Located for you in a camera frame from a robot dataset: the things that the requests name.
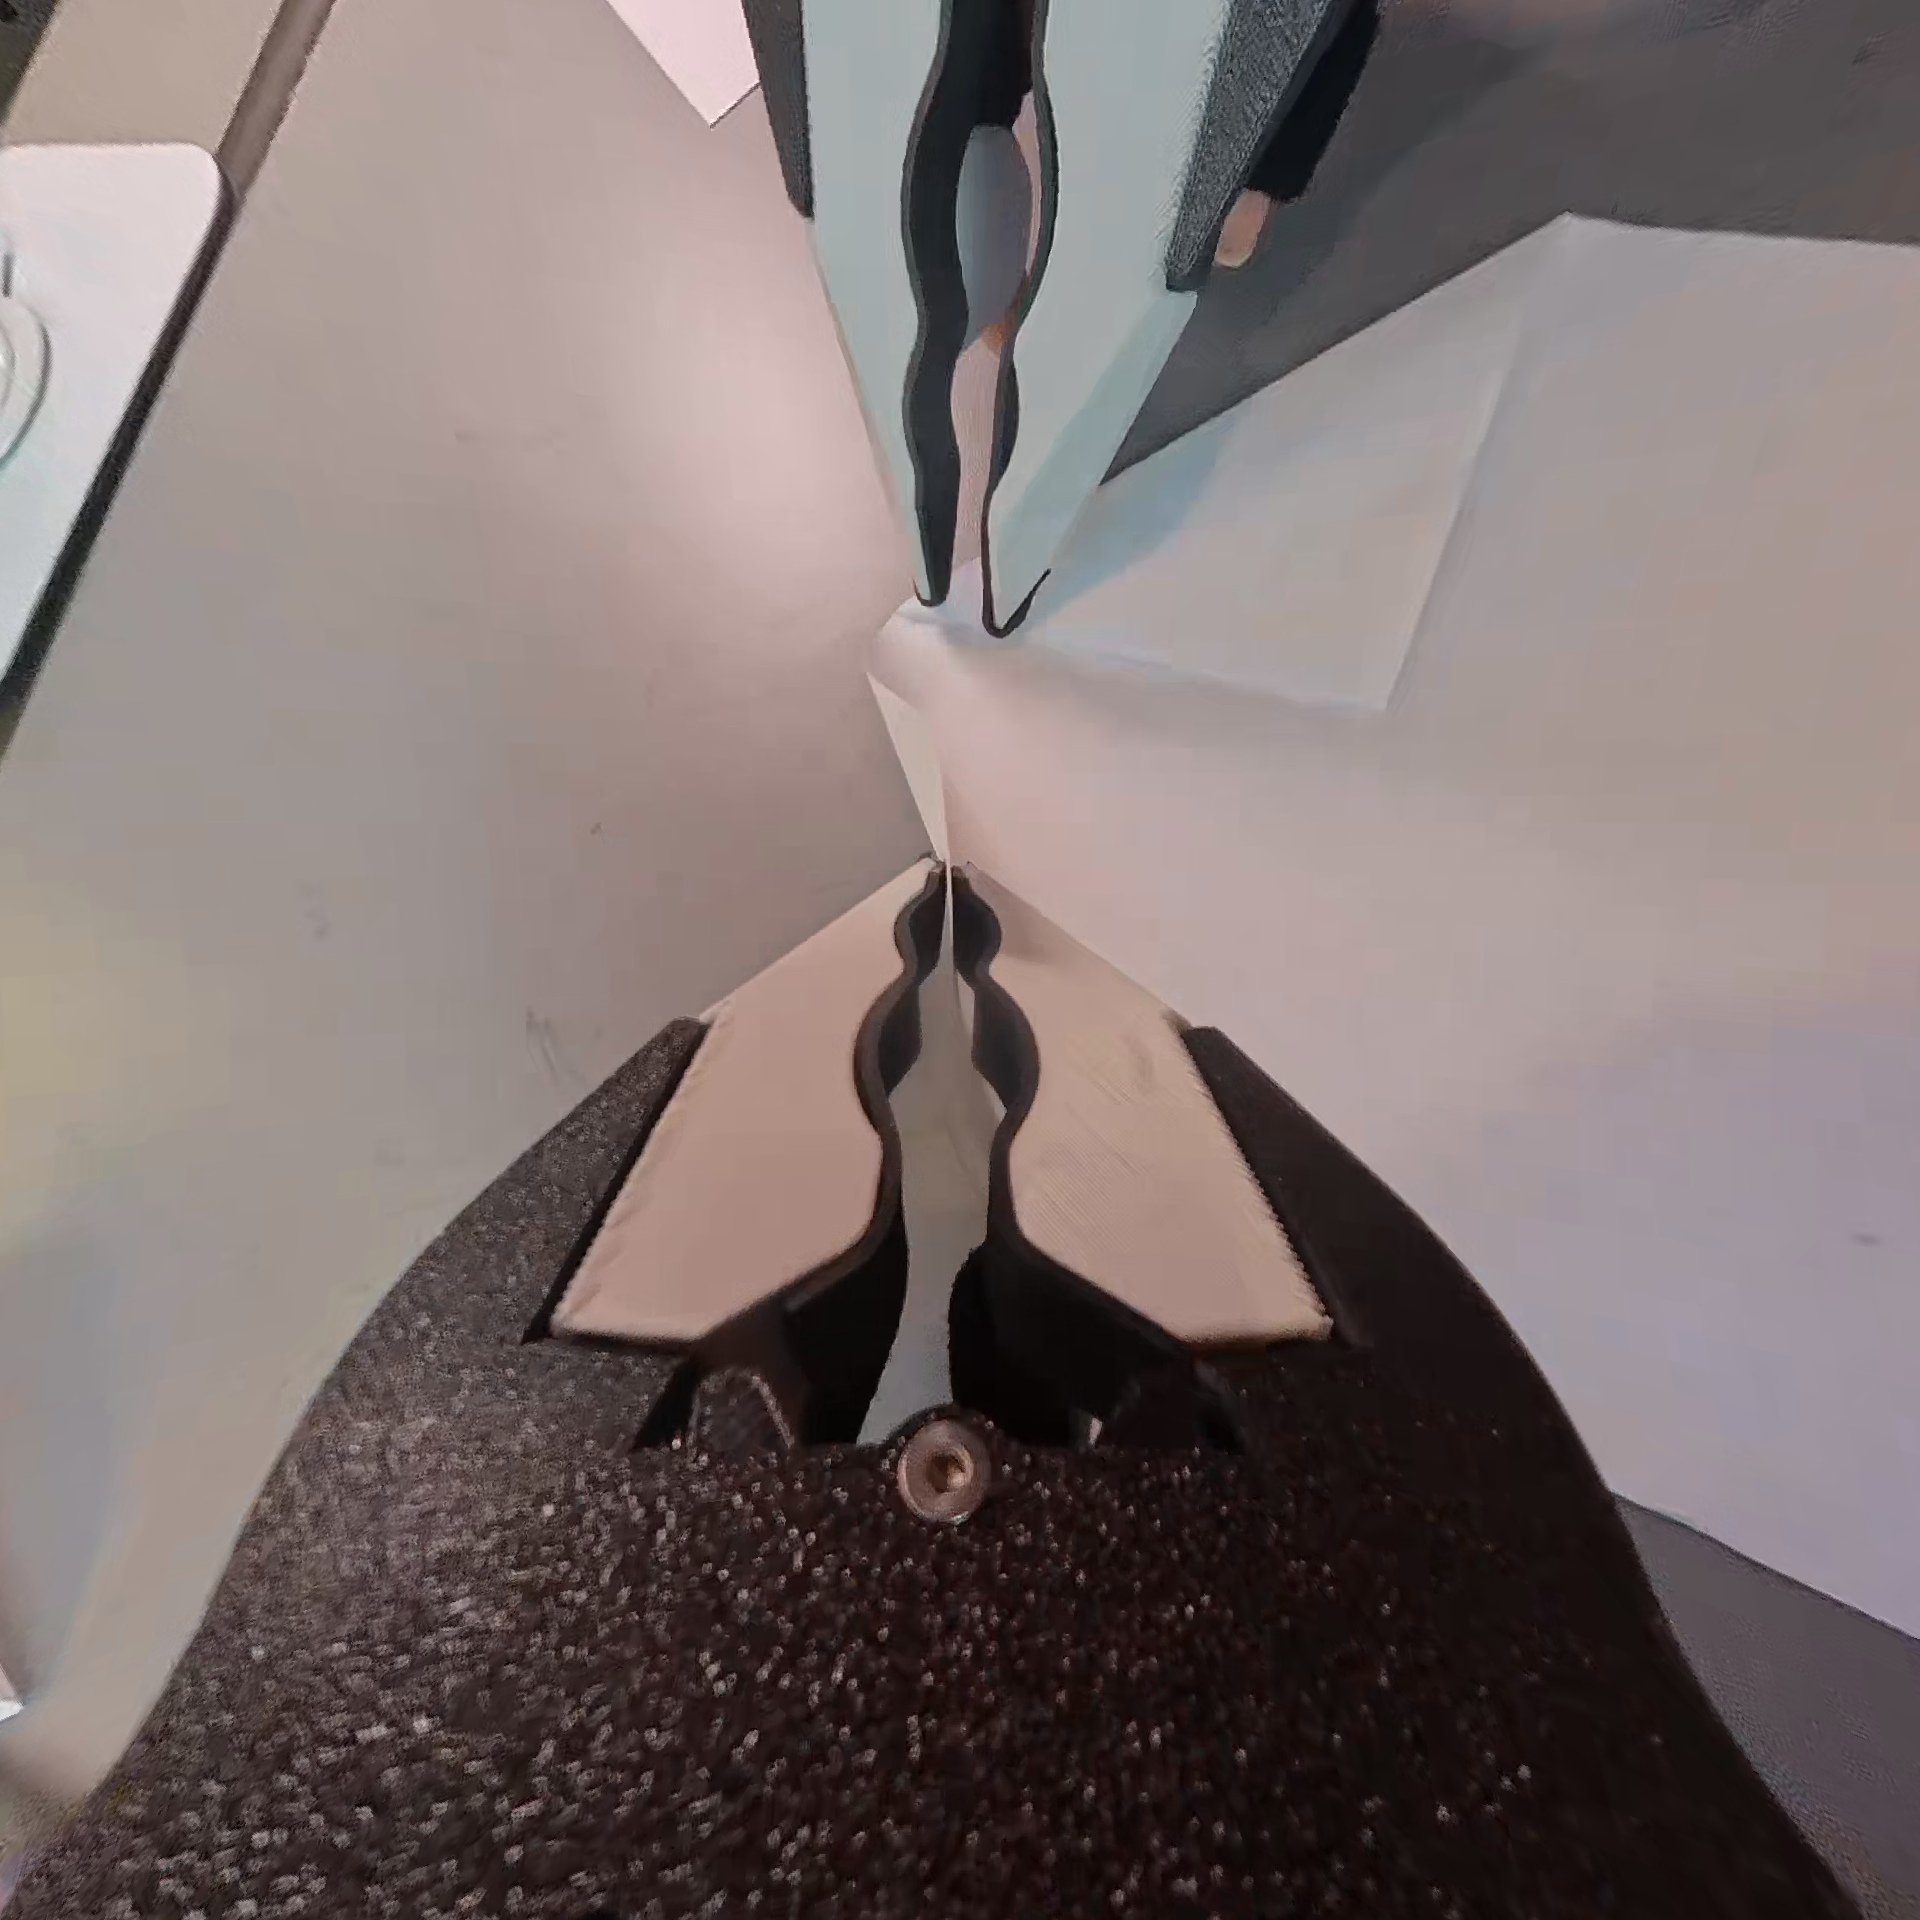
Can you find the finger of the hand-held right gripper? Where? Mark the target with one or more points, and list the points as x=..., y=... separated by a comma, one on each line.
x=863, y=182
x=1118, y=225

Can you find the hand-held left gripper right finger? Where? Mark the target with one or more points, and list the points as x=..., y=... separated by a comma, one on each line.
x=1155, y=1201

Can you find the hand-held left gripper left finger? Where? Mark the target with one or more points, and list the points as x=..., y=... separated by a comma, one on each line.
x=735, y=1185

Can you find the white paper sheet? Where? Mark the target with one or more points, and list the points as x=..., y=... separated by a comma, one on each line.
x=1501, y=901
x=692, y=44

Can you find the grey desk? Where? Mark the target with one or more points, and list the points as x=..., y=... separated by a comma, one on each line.
x=451, y=599

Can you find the person's right hand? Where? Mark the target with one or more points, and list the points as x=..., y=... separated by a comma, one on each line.
x=1242, y=233

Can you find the white laptop stand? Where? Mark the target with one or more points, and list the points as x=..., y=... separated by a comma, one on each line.
x=90, y=270

